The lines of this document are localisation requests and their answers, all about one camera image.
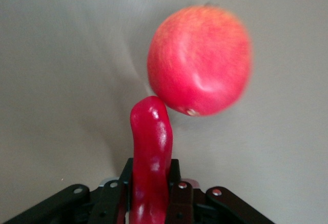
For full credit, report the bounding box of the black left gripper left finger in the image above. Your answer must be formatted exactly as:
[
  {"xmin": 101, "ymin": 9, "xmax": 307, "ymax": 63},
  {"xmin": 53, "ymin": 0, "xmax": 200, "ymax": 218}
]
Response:
[{"xmin": 1, "ymin": 158, "xmax": 134, "ymax": 224}]

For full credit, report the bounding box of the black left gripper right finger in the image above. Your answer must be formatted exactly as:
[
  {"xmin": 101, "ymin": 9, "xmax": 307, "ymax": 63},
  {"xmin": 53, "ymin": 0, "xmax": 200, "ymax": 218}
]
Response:
[{"xmin": 166, "ymin": 158, "xmax": 277, "ymax": 224}]

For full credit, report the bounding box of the red chili pepper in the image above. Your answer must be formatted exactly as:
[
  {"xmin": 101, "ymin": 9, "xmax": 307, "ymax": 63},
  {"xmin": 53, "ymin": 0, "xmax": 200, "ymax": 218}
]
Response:
[{"xmin": 129, "ymin": 95, "xmax": 174, "ymax": 224}]

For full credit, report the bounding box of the red pomegranate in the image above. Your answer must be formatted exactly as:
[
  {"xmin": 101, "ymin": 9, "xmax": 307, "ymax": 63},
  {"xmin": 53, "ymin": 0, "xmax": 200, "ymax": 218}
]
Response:
[{"xmin": 146, "ymin": 3, "xmax": 253, "ymax": 118}]

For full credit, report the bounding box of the large table cover mat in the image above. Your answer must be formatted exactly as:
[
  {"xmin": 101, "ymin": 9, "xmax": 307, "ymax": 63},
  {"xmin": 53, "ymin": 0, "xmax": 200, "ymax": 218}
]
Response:
[{"xmin": 0, "ymin": 0, "xmax": 328, "ymax": 224}]

